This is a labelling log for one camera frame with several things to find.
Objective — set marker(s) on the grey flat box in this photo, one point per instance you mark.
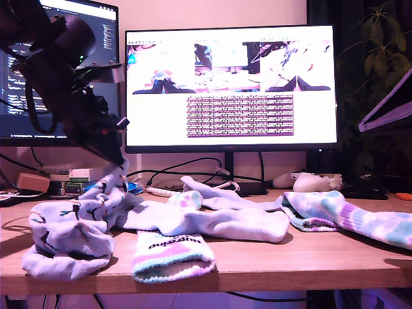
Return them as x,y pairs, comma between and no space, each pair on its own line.
96,174

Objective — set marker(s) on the white rounded object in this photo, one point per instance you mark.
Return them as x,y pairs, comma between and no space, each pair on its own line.
283,181

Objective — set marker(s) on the white game controller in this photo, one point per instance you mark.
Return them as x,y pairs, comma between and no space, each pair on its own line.
315,183

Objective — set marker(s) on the dark printed mat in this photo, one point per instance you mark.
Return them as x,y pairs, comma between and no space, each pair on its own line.
13,199

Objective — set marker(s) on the stack of small boxes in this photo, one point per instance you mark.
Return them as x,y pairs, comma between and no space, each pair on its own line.
66,188

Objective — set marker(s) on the small orange object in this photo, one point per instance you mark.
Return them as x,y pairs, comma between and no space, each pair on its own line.
404,196

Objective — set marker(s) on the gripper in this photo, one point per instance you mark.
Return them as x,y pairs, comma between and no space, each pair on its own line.
87,116

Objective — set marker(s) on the black flat case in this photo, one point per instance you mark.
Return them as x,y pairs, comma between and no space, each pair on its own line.
363,192

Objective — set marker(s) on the blue pouch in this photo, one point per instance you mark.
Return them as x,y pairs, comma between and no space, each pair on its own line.
135,190

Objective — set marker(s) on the small white connector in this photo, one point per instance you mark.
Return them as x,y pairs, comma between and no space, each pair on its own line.
222,170

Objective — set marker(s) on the bright screen monitor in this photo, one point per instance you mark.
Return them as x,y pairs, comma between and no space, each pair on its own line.
154,122

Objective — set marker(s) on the white box with green label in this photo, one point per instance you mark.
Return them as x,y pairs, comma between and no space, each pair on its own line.
78,175

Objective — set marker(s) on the arm camera box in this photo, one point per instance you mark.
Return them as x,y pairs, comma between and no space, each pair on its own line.
111,74

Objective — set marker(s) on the small tan box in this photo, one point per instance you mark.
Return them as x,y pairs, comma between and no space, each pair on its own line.
32,183

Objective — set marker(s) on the plain white sock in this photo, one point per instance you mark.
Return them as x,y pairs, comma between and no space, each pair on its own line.
225,196
225,222

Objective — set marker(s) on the pastel tie-dye sock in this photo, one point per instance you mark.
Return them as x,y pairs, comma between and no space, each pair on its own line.
370,222
170,257

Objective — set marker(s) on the dark code monitor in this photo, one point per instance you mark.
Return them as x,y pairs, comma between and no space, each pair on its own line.
9,128

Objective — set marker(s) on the green potted plant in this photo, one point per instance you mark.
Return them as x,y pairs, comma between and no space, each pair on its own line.
376,48

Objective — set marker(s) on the pale blue bird-print sock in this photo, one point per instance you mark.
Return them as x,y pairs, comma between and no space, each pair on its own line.
71,264
106,193

